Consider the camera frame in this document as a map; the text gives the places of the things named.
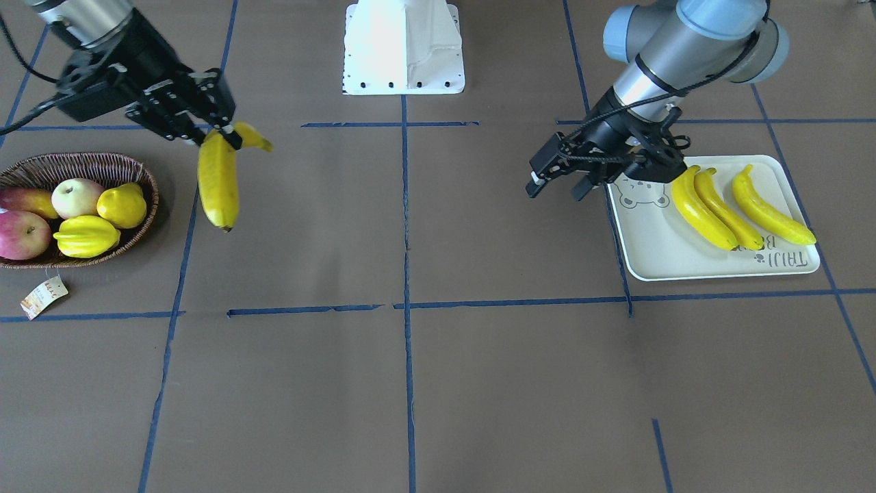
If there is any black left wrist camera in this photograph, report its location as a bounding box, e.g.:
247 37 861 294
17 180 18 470
621 106 691 184

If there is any pale green apple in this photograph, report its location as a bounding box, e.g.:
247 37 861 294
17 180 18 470
52 178 105 219

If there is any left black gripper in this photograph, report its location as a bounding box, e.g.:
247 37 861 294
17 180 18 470
525 88 676 201

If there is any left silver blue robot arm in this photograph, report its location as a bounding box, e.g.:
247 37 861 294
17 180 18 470
526 1 790 200

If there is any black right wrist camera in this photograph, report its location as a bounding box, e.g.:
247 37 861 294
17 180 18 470
55 59 136 123

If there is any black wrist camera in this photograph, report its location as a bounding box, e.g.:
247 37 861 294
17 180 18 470
621 106 691 184
55 59 136 123

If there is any yellow pear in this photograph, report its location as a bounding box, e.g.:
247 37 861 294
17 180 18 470
96 182 147 229

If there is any white bear tray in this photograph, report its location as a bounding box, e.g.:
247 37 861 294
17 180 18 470
609 154 821 281

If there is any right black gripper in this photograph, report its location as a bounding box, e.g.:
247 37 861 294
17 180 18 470
94 8 243 150

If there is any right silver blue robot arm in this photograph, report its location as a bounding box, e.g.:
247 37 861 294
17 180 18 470
29 1 243 149

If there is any red apple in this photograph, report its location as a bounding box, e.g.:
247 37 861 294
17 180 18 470
1 210 53 261

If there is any dark purple mango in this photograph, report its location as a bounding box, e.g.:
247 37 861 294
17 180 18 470
1 187 60 220

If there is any paper basket tag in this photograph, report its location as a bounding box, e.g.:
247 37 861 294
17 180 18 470
20 275 69 320

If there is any brown wicker basket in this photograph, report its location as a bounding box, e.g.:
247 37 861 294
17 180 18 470
1 152 159 269

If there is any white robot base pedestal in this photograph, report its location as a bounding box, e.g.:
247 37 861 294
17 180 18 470
342 1 466 96

